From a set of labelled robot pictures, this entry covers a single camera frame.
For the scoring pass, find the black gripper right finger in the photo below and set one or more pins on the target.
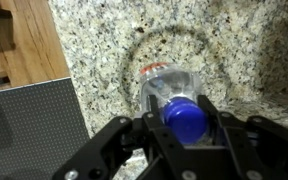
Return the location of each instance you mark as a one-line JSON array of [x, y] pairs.
[[234, 143]]

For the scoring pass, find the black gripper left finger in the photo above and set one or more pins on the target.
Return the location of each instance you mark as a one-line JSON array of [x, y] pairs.
[[164, 150]]

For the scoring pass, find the Fiji water bottle blue cap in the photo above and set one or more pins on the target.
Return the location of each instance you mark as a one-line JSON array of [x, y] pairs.
[[170, 83]]

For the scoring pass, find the grey perforated base plate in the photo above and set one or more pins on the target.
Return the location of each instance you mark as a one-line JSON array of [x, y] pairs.
[[27, 133]]

